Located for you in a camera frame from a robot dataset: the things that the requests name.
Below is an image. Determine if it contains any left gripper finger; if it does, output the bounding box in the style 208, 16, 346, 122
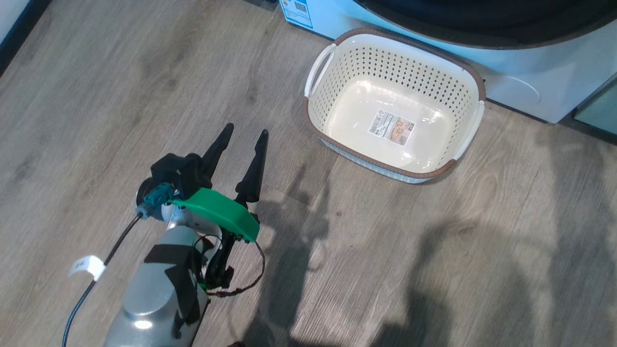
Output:
201, 123, 234, 176
235, 129, 269, 203

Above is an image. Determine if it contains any left gripper green white body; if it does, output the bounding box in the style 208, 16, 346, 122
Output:
166, 188, 260, 242

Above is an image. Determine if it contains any cream perforated laundry basket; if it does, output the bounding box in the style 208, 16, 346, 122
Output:
304, 27, 485, 185

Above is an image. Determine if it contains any white front-load washing machine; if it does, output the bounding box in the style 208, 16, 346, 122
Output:
280, 0, 617, 123

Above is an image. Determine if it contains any product label sticker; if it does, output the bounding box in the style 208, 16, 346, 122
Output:
369, 110, 415, 144

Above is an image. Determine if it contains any blue white energy label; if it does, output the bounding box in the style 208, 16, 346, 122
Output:
280, 0, 314, 28

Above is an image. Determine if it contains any dark skirting board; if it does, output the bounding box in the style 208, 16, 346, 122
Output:
0, 0, 51, 78

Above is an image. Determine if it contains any wide pale green cabinet panel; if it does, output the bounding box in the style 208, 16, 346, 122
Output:
574, 72, 617, 135

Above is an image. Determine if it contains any thin red black wire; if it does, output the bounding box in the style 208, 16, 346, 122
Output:
195, 236, 266, 297

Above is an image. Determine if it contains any white cable tag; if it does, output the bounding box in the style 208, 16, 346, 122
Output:
69, 255, 106, 281

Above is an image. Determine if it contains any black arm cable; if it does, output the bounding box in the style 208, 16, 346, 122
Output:
62, 214, 143, 347

